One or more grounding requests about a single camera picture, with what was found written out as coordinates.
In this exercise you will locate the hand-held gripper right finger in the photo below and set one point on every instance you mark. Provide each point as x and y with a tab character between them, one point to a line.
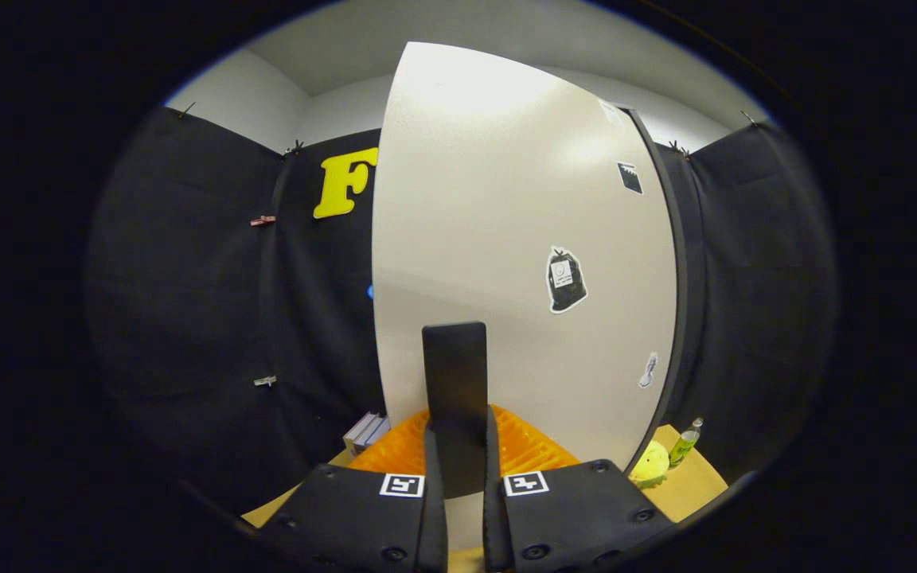
578	517

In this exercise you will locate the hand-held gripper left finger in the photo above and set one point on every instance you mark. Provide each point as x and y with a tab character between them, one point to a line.
363	517

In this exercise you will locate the dark grey shoe cabinet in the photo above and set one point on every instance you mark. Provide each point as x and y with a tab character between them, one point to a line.
683	318

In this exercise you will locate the beige shoe cabinet door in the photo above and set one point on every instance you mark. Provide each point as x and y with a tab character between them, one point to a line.
490	199

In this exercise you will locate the white and pink book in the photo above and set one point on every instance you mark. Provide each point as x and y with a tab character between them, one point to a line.
359	431

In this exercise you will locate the yellow plush toy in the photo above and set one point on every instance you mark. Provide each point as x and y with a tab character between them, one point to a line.
651	465

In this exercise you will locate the green drink bottle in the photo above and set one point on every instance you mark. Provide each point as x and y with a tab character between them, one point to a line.
684	446

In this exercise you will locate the white clothespin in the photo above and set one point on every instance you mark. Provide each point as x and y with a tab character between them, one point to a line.
264	381

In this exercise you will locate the black backdrop cloth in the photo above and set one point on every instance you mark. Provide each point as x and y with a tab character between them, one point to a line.
188	318

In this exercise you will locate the red clothespin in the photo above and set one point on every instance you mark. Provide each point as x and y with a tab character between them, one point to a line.
263	220

